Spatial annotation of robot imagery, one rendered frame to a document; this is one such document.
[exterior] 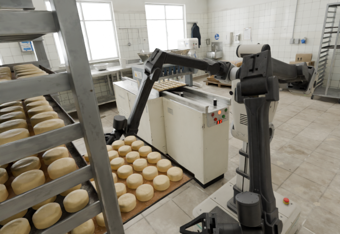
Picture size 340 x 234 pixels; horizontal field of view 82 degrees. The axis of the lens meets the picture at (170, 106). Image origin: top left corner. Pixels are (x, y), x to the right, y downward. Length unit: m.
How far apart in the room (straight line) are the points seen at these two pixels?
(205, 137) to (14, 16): 1.63
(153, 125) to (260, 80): 1.79
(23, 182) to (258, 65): 0.62
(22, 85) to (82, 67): 0.09
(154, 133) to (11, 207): 1.99
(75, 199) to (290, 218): 1.48
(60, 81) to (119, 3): 5.08
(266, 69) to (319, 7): 5.11
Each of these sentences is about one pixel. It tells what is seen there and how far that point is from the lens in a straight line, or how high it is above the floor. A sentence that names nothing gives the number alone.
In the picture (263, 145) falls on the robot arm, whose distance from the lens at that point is 0.60.
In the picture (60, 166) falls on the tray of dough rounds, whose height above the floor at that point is 1.24.
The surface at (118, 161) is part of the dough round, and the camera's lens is 0.75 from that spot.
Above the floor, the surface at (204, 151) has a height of 0.46.
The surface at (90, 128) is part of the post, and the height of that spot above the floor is 1.33.
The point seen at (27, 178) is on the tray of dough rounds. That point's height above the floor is 1.24.
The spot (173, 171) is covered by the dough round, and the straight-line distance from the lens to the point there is 0.66.
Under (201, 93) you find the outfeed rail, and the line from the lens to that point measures 2.11.
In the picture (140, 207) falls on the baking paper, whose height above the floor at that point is 1.04.
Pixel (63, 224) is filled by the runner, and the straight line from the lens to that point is 0.48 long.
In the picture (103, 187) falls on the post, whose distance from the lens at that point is 0.42.
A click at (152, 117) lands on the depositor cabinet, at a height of 0.62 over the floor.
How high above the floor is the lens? 1.47
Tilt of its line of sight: 20 degrees down
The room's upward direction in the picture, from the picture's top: 4 degrees counter-clockwise
